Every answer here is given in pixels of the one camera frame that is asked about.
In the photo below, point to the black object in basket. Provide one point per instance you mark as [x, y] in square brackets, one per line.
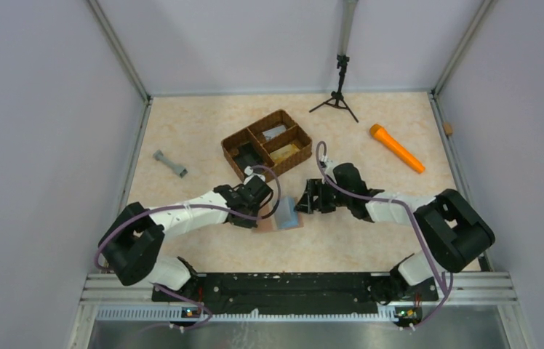
[247, 156]

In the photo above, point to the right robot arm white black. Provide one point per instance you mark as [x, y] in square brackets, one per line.
[450, 232]

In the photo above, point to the silver card in basket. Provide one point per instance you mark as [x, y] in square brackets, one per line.
[271, 133]

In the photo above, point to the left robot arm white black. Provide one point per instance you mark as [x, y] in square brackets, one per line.
[132, 245]

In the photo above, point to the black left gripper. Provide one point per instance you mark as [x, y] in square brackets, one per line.
[257, 203]

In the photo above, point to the black mini tripod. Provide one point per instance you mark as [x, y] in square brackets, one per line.
[337, 99]

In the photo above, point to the brown leather card holder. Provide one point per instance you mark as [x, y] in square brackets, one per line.
[284, 218]

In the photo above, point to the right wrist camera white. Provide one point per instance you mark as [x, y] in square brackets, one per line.
[328, 168]

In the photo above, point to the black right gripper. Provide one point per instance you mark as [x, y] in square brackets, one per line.
[323, 197]

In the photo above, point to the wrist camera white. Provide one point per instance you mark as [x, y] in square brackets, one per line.
[328, 168]
[250, 174]

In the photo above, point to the orange flashlight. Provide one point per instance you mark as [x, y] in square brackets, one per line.
[380, 134]

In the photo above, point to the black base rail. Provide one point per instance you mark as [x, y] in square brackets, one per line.
[299, 293]

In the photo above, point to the brown wicker divided basket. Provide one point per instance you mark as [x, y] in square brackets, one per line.
[291, 173]

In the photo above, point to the grey plastic connector piece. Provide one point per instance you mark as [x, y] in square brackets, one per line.
[178, 169]

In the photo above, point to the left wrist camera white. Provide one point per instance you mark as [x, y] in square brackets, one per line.
[250, 174]

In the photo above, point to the small tan block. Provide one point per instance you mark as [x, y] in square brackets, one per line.
[448, 129]

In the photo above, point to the gold card in basket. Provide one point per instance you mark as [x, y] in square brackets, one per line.
[284, 152]

